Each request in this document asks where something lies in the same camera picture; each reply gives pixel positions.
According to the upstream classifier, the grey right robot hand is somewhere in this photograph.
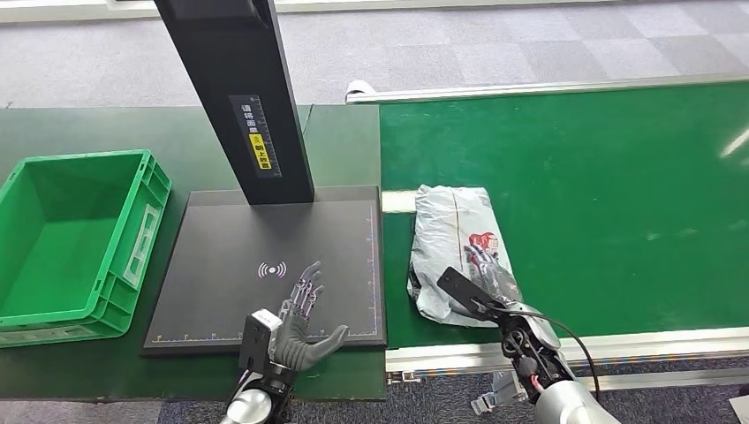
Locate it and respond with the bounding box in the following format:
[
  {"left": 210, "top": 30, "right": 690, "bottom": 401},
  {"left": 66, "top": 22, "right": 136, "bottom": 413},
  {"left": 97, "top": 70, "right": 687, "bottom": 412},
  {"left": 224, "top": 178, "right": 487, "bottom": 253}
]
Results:
[{"left": 464, "top": 242, "right": 525, "bottom": 308}]

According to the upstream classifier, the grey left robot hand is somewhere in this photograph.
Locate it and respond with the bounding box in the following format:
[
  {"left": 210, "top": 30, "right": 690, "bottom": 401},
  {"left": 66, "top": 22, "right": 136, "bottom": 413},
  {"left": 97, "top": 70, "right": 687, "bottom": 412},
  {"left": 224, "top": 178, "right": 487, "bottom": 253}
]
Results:
[{"left": 273, "top": 261, "right": 351, "bottom": 374}]

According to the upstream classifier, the grey mailer package red print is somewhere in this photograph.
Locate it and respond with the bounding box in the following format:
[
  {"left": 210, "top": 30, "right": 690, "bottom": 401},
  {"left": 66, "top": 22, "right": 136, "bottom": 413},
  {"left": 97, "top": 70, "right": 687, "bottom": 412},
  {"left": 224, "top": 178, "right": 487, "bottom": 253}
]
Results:
[{"left": 407, "top": 185, "right": 525, "bottom": 329}]

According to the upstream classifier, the green conveyor belt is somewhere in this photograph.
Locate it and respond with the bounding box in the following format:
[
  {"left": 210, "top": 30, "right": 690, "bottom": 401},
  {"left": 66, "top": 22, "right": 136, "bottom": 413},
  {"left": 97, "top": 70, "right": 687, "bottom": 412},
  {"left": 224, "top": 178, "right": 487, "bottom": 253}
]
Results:
[{"left": 379, "top": 80, "right": 749, "bottom": 351}]

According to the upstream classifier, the white conveyor end cap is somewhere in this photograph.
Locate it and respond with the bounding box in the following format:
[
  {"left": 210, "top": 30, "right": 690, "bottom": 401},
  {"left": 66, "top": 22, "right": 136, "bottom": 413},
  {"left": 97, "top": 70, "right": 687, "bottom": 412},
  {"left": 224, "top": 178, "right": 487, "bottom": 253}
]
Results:
[{"left": 344, "top": 79, "right": 377, "bottom": 101}]

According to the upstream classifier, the yellow black label sticker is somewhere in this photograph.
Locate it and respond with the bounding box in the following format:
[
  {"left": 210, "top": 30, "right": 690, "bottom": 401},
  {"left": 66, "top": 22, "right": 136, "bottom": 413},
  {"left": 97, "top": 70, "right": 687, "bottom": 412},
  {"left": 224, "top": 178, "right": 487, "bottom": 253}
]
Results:
[{"left": 229, "top": 95, "right": 284, "bottom": 179}]

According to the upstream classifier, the green plastic crate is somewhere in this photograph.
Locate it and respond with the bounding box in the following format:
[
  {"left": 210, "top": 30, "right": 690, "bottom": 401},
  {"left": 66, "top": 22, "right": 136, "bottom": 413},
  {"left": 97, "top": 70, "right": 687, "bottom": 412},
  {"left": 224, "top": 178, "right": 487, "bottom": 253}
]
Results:
[{"left": 0, "top": 149, "right": 172, "bottom": 350}]

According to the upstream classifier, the pale grey board corner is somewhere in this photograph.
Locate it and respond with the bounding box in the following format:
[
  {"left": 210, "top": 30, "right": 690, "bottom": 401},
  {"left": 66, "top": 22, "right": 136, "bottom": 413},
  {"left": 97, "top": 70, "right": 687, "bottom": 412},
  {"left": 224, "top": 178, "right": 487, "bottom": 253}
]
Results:
[{"left": 727, "top": 382, "right": 749, "bottom": 424}]

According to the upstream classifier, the black scanner column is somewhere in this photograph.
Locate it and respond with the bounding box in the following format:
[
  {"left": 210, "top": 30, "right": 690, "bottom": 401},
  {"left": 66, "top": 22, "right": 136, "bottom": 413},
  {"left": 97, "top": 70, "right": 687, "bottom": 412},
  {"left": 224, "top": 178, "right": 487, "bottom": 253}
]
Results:
[{"left": 153, "top": 0, "right": 316, "bottom": 206}]

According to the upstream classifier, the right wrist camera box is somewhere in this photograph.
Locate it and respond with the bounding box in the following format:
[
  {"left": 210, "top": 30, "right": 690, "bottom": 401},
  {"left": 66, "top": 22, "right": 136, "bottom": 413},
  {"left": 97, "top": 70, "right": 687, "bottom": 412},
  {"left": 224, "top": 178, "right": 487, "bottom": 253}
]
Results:
[{"left": 436, "top": 266, "right": 507, "bottom": 323}]

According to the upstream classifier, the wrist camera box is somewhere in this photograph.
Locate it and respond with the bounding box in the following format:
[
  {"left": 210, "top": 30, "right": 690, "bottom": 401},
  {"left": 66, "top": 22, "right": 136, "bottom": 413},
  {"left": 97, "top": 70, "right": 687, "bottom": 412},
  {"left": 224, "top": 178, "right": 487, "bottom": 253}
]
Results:
[
  {"left": 238, "top": 308, "right": 284, "bottom": 375},
  {"left": 436, "top": 266, "right": 507, "bottom": 323}
]

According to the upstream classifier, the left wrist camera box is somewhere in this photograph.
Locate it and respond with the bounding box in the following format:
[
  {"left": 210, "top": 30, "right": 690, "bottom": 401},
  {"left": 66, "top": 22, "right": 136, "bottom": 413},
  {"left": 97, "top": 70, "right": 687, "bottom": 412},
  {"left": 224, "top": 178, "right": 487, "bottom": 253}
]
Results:
[{"left": 238, "top": 308, "right": 284, "bottom": 375}]

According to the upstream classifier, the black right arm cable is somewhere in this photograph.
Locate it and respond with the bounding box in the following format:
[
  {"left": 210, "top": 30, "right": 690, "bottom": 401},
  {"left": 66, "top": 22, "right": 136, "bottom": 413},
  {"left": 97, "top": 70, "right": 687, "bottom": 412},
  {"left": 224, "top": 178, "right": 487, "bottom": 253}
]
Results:
[{"left": 473, "top": 298, "right": 601, "bottom": 405}]

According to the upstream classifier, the metal conveyor bracket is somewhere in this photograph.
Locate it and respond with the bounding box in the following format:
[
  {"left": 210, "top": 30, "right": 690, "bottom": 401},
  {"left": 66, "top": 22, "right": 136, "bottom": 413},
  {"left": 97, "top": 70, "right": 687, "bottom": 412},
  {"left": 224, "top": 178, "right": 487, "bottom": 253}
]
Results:
[{"left": 471, "top": 371, "right": 528, "bottom": 417}]

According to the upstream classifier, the black scanner base plate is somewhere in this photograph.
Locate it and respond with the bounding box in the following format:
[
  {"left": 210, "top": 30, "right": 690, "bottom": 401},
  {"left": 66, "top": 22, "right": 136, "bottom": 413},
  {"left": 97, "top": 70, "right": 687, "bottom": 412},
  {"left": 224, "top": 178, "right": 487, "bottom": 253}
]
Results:
[{"left": 141, "top": 185, "right": 389, "bottom": 357}]

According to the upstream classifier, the aluminium conveyor rail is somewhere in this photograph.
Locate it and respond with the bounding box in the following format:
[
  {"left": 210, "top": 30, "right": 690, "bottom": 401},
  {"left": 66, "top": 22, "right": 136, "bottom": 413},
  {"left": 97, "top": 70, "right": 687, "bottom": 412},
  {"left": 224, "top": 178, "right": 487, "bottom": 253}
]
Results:
[
  {"left": 344, "top": 72, "right": 749, "bottom": 105},
  {"left": 384, "top": 325, "right": 749, "bottom": 392}
]

